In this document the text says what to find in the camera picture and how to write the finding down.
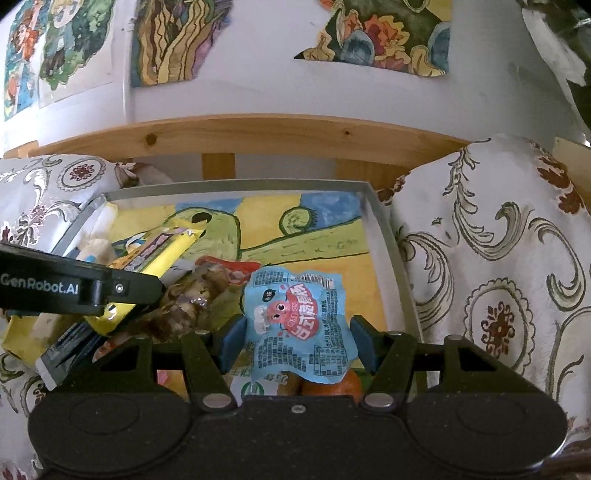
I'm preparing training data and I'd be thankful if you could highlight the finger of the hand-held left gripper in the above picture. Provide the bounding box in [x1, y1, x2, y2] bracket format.
[108, 268, 168, 306]

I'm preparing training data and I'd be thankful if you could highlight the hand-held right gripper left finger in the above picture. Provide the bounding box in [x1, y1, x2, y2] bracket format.
[60, 314, 246, 412]

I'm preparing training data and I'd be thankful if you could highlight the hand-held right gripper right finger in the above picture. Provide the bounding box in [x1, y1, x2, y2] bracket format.
[349, 316, 541, 411]

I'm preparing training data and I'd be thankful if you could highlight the yellow snack bar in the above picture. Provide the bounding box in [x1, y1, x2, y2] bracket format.
[91, 225, 209, 336]

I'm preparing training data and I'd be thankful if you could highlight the small orange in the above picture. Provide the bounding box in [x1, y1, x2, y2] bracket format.
[302, 368, 366, 403]

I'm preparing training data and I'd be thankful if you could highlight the clear packet with brown snack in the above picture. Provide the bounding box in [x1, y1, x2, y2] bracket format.
[137, 260, 232, 343]

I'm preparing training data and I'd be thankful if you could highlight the white green snack packet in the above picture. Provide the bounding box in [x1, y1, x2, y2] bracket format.
[230, 371, 304, 403]

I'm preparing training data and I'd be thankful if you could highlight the gold foil snack packet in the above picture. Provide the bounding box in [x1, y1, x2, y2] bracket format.
[0, 313, 62, 366]

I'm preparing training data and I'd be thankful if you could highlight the light blue snack packet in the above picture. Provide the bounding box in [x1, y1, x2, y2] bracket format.
[241, 267, 359, 385]

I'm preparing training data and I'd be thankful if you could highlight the dark navy snack packet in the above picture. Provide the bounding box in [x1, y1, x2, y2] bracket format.
[34, 318, 108, 389]

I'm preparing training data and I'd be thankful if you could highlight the red white snack packet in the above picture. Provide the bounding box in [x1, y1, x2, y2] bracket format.
[202, 257, 262, 278]

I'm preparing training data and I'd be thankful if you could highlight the grey tray with painted picture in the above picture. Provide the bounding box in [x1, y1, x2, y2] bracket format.
[46, 179, 426, 402]

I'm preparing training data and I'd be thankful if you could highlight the white floral printed blanket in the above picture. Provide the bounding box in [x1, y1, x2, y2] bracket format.
[0, 134, 591, 480]

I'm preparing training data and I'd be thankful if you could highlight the clear plastic bag with cloth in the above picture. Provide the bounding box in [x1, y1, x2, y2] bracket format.
[516, 0, 591, 136]

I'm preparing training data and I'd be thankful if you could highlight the wooden bed frame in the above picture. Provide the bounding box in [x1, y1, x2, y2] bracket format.
[0, 113, 591, 191]

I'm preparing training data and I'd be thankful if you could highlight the cartoon figures wall poster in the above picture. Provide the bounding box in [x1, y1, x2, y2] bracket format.
[4, 0, 115, 121]

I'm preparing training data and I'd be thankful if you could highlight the yellow wavy wall poster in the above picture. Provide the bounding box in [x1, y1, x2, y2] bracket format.
[130, 0, 235, 89]

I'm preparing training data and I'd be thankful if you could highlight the colourful flowers wall poster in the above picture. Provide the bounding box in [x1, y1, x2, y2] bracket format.
[294, 0, 452, 78]

